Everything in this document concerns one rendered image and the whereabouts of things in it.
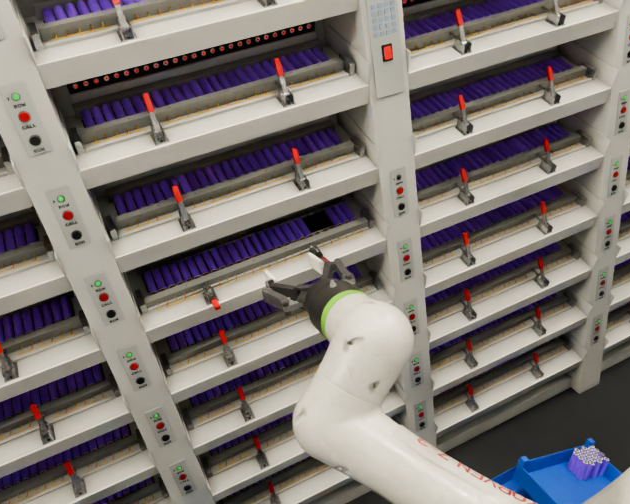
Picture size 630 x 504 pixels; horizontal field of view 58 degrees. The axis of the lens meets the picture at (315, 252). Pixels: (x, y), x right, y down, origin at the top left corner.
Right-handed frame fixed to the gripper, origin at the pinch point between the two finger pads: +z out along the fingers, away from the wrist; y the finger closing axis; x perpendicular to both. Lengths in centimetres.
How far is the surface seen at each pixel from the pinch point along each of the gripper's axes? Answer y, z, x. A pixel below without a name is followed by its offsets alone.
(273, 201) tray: 4.5, 17.3, 9.8
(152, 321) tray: -28.4, 22.2, -7.7
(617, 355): 120, 42, -98
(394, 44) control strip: 37, 11, 34
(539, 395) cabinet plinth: 84, 42, -97
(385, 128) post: 33.1, 15.0, 17.4
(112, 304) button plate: -34.2, 18.3, 0.6
